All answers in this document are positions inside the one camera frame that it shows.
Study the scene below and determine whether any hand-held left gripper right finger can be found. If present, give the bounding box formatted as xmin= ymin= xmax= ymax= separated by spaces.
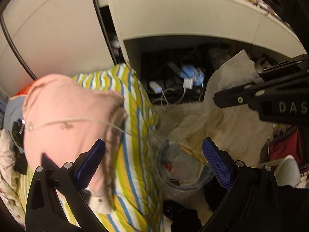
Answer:
xmin=201 ymin=137 xmax=283 ymax=232

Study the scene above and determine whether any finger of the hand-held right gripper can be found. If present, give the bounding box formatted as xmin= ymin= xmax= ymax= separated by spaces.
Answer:
xmin=213 ymin=71 xmax=309 ymax=109
xmin=258 ymin=54 xmax=309 ymax=79

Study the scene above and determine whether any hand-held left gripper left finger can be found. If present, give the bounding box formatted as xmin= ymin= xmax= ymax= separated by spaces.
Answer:
xmin=25 ymin=139 xmax=107 ymax=232

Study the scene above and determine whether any translucent plastic bag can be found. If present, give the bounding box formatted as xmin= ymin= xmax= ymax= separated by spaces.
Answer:
xmin=169 ymin=49 xmax=274 ymax=167

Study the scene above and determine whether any clear round trash bin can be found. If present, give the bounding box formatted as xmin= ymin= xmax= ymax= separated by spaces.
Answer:
xmin=156 ymin=139 xmax=215 ymax=200

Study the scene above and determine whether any red bag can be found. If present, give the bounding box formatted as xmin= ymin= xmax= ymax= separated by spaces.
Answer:
xmin=268 ymin=128 xmax=307 ymax=162

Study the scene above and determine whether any grey fluffy item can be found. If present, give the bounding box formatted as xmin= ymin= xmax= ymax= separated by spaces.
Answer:
xmin=208 ymin=47 xmax=232 ymax=68

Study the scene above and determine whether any blue plastic item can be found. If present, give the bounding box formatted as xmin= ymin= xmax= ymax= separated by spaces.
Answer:
xmin=180 ymin=65 xmax=205 ymax=86

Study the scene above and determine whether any white rounded container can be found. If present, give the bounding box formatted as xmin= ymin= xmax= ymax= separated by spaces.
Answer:
xmin=275 ymin=155 xmax=302 ymax=186

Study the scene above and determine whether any dark blurred object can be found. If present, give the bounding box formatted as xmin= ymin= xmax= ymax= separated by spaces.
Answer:
xmin=251 ymin=0 xmax=309 ymax=50

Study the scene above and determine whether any black garment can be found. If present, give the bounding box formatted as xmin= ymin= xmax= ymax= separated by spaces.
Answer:
xmin=163 ymin=199 xmax=202 ymax=232

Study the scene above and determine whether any pink garment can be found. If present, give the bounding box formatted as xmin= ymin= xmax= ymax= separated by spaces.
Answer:
xmin=22 ymin=74 xmax=128 ymax=213

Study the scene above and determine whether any striped bedsheet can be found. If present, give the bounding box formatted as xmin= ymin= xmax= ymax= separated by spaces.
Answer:
xmin=19 ymin=63 xmax=165 ymax=232

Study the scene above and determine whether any black printed item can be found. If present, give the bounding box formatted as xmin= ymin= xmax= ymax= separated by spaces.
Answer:
xmin=11 ymin=118 xmax=28 ymax=176

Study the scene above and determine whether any white charger with blue light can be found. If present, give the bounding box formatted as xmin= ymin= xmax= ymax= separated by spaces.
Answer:
xmin=149 ymin=82 xmax=161 ymax=94

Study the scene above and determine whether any floral blanket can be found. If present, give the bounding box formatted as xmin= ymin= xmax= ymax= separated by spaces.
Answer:
xmin=0 ymin=126 xmax=32 ymax=232

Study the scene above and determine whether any black power strip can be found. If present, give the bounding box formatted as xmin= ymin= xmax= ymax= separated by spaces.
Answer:
xmin=140 ymin=49 xmax=205 ymax=103

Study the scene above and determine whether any white desk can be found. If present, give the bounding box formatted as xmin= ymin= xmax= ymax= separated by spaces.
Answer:
xmin=109 ymin=0 xmax=307 ymax=66

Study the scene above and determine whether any blue-grey pillow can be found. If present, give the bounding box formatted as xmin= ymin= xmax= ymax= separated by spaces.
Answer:
xmin=3 ymin=95 xmax=27 ymax=136

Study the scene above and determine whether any red patterned pillow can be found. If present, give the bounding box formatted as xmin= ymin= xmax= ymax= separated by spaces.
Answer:
xmin=14 ymin=83 xmax=33 ymax=97

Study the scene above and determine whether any white wardrobe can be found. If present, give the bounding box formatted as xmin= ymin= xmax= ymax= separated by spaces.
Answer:
xmin=0 ymin=0 xmax=119 ymax=97

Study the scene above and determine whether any white charging cable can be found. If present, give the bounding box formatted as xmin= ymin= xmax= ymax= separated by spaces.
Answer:
xmin=166 ymin=87 xmax=187 ymax=103
xmin=154 ymin=88 xmax=175 ymax=107

